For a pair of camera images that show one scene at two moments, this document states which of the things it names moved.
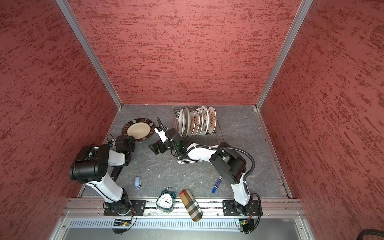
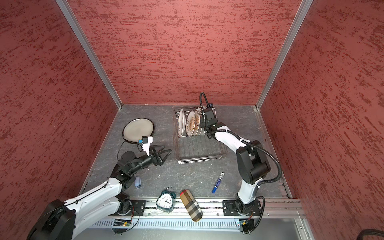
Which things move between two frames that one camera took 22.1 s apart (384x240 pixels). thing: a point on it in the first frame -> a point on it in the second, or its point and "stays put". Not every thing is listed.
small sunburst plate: [192, 123] stays put
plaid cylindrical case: [191, 206] stays put
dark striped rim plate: [141, 129] stays put
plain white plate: [186, 122] -> [135, 129]
